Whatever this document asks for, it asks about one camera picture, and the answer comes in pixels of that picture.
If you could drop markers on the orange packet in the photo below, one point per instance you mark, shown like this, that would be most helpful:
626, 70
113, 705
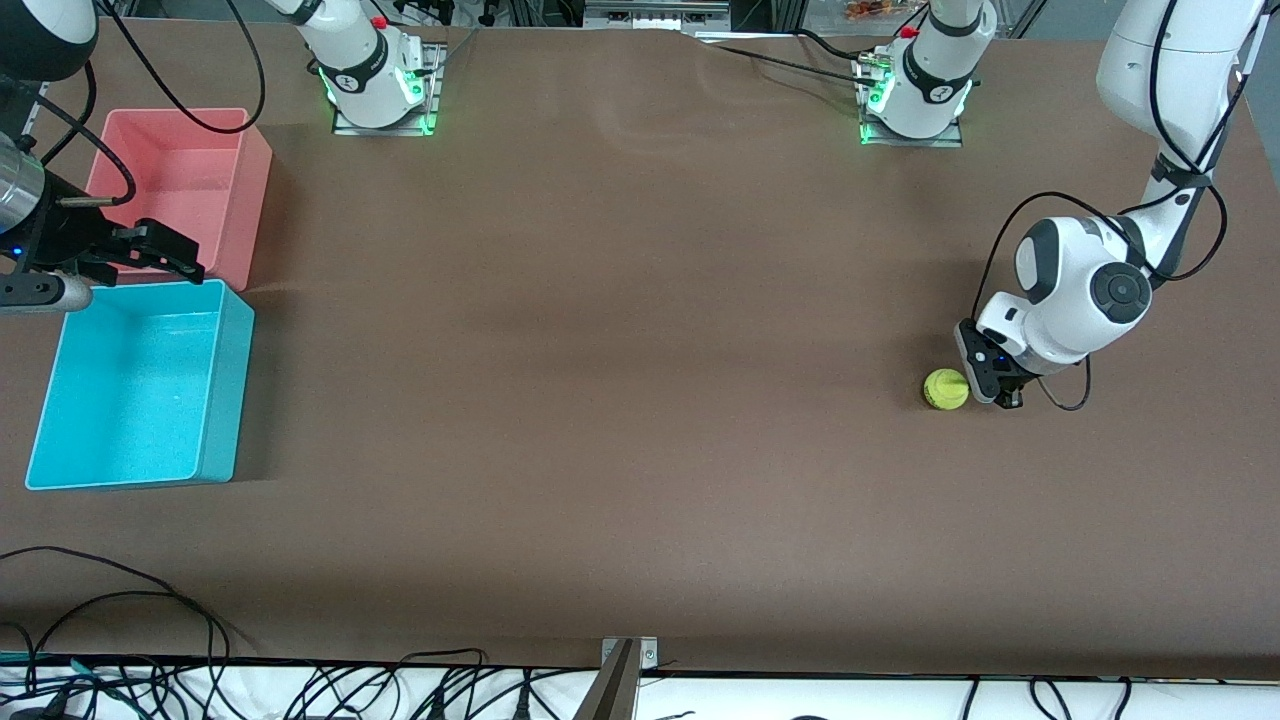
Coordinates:
870, 10

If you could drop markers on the small metal bracket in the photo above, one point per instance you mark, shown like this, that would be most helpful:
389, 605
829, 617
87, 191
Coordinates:
650, 652

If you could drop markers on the blue plastic bin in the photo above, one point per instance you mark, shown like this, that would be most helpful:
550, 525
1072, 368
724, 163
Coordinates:
130, 400

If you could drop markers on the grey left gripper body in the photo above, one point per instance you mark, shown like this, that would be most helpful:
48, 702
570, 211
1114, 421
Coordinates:
1012, 385

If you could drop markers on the pink plastic bin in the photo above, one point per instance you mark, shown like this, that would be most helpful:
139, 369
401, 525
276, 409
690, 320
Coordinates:
215, 170

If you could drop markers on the yellow tennis ball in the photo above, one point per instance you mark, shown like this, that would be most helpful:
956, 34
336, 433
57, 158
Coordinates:
944, 390

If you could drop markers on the grey power strip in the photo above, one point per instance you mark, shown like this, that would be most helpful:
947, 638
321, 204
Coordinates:
655, 15

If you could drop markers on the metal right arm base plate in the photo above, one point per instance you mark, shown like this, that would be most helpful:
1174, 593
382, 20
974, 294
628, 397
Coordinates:
436, 80

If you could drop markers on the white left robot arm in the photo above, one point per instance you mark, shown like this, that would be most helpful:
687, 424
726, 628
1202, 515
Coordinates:
1070, 290

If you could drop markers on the grey metal post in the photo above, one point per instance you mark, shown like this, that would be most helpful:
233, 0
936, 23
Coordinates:
612, 695

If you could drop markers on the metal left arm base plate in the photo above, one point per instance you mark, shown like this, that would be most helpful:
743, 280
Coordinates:
948, 138

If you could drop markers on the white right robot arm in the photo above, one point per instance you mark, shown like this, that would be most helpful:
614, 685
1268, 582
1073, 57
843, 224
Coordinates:
360, 70

